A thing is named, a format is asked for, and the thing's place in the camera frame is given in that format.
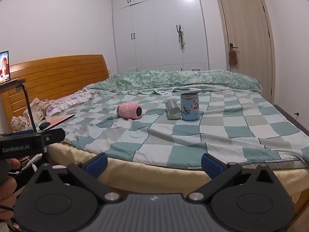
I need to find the stainless steel cup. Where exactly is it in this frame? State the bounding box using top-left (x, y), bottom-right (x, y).
top-left (166, 99), bottom-right (181, 120)

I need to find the pink cup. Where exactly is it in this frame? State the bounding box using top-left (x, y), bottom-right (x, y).
top-left (117, 102), bottom-right (142, 120)

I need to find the beige door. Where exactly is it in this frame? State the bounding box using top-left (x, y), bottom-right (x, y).
top-left (217, 0), bottom-right (275, 103)

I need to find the white wardrobe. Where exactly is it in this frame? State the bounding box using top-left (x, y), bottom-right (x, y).
top-left (112, 0), bottom-right (209, 73)

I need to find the brown plush toy on handle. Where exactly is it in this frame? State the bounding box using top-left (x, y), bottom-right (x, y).
top-left (228, 49), bottom-right (238, 67)

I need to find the crumpled floral cloth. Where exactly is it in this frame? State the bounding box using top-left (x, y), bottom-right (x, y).
top-left (10, 97), bottom-right (55, 133)

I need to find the purple floral pillow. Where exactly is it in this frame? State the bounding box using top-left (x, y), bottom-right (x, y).
top-left (46, 90), bottom-right (93, 116)

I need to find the person's left hand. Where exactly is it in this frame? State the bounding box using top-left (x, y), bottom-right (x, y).
top-left (1, 159), bottom-right (20, 220)

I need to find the laptop screen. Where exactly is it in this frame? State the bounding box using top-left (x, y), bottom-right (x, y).
top-left (0, 51), bottom-right (10, 83)

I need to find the wooden headboard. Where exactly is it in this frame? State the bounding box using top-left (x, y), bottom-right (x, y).
top-left (2, 54), bottom-right (110, 124)

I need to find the black bedside stand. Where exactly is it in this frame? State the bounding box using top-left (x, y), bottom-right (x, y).
top-left (0, 78), bottom-right (38, 134)

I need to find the blue cartoon cup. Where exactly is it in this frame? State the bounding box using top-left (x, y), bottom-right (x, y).
top-left (180, 92), bottom-right (199, 121)

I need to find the black computer mouse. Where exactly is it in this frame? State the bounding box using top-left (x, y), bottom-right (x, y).
top-left (39, 122), bottom-right (50, 131)

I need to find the hanging ornament on wardrobe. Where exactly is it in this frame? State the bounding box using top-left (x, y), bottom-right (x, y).
top-left (177, 26), bottom-right (185, 50)

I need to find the yellow mattress sheet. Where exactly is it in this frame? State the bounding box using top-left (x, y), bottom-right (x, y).
top-left (48, 143), bottom-right (308, 203)

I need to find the green floral duvet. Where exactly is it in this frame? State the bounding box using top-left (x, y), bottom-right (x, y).
top-left (86, 70), bottom-right (262, 95)

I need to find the white charging cable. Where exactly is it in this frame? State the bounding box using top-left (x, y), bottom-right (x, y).
top-left (21, 155), bottom-right (43, 175)

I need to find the checkered green bedspread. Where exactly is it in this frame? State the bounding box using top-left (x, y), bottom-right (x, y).
top-left (47, 90), bottom-right (308, 169)

